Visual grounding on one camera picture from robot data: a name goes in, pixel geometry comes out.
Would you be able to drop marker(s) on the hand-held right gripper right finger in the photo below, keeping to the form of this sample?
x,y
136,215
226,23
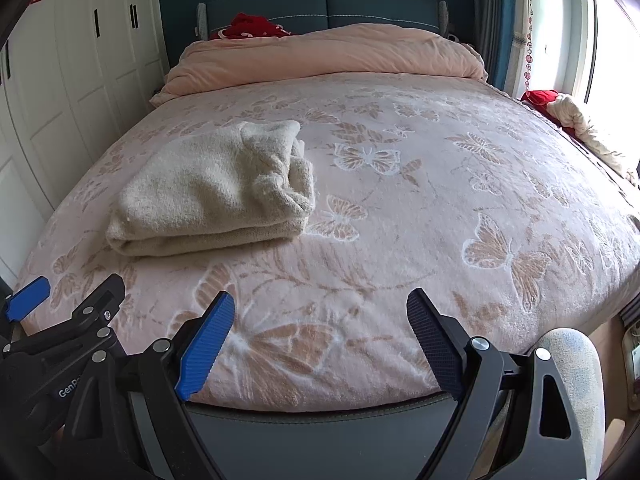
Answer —
x,y
434,340

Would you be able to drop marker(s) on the blue padded headboard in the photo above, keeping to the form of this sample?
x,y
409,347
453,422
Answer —
x,y
375,5

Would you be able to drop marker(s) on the red cushion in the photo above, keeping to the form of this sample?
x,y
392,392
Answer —
x,y
542,97

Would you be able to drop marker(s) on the red cloth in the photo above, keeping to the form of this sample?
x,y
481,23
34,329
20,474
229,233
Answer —
x,y
250,25

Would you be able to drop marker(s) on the cream knit sweater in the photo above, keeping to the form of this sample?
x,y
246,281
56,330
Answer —
x,y
200,185

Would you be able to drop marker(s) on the person's right leg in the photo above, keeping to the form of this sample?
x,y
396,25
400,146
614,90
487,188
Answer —
x,y
575,410

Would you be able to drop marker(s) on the grey curtain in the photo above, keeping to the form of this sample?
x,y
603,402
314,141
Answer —
x,y
487,20

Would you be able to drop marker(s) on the white wardrobe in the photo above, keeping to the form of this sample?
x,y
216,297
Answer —
x,y
65,110

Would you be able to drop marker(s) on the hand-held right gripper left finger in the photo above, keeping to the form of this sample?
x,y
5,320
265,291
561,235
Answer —
x,y
207,345

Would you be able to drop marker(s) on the pink duvet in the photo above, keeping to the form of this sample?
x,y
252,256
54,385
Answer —
x,y
325,55

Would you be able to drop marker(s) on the crumpled cream cloth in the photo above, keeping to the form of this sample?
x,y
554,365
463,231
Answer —
x,y
585,125

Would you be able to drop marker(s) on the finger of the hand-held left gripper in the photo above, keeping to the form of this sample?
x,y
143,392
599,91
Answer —
x,y
27,299
102,297

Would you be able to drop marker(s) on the dark grey bed frame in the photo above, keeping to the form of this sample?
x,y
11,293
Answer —
x,y
325,440

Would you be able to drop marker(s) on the bright window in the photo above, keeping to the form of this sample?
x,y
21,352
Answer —
x,y
615,50

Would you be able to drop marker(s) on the pink butterfly blanket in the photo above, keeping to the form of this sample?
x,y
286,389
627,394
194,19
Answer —
x,y
425,210

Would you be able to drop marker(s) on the white sheer curtain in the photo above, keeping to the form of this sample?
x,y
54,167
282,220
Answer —
x,y
555,35

